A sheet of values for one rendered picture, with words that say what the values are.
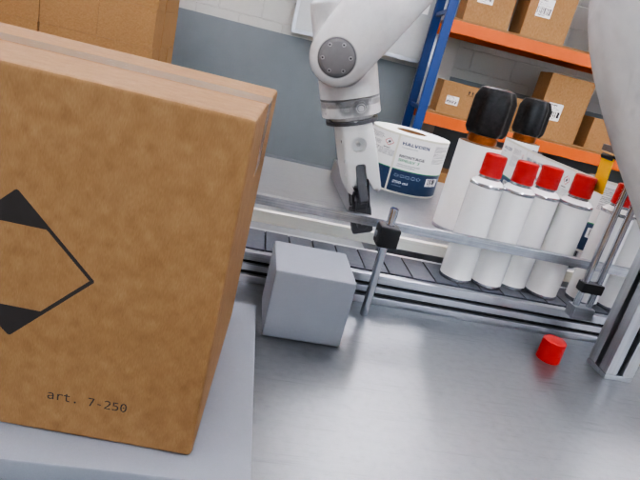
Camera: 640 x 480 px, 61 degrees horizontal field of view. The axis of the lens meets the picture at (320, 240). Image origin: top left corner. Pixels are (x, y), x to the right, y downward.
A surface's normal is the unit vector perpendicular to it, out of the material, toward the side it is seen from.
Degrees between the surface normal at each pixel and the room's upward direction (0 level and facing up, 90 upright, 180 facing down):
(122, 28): 90
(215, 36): 90
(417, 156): 90
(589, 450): 0
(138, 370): 90
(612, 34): 106
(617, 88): 113
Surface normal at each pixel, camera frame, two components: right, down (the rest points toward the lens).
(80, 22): 0.07, 0.35
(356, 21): -0.21, 0.24
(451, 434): 0.23, -0.92
